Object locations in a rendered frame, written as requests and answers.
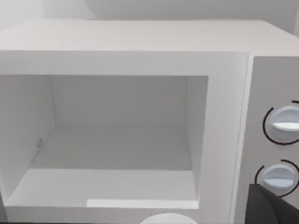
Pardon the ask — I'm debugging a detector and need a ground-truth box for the pale microwave oven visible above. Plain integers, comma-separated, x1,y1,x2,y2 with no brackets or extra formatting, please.
0,19,299,224

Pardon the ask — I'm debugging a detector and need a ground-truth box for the white round-topped object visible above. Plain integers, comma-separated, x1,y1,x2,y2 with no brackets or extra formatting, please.
139,212,195,224

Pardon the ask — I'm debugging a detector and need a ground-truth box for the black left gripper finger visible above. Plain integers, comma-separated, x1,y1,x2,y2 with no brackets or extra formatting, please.
244,183,299,224

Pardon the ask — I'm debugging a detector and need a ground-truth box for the pale blue microwave knob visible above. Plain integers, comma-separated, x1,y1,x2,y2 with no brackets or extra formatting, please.
259,163,299,194
268,105,299,141

